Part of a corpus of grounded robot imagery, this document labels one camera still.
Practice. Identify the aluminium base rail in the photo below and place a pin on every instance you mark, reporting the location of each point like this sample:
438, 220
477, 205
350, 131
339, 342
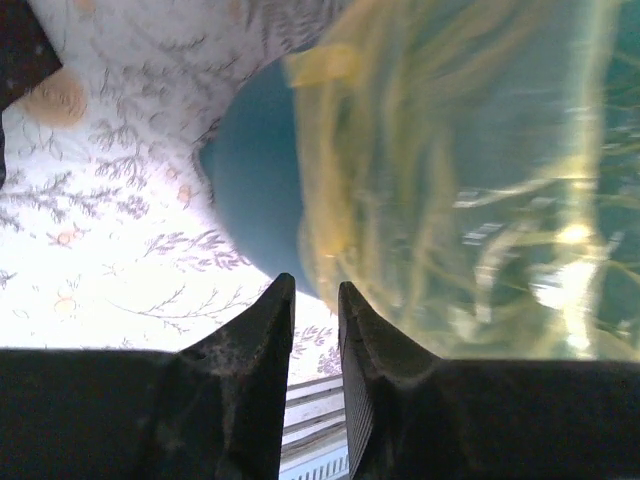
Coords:
314, 442

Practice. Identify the dark patterned necktie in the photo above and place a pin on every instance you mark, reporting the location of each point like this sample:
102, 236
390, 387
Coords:
27, 56

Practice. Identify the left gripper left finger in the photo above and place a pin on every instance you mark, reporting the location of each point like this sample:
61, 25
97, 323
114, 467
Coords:
214, 410

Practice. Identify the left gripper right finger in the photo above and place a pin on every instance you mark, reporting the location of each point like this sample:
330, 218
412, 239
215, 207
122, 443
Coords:
413, 415

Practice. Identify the teal plastic trash bin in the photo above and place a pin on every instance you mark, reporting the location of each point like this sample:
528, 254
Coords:
253, 169

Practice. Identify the yellow plastic trash bag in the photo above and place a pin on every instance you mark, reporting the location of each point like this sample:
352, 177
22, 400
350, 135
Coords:
472, 168

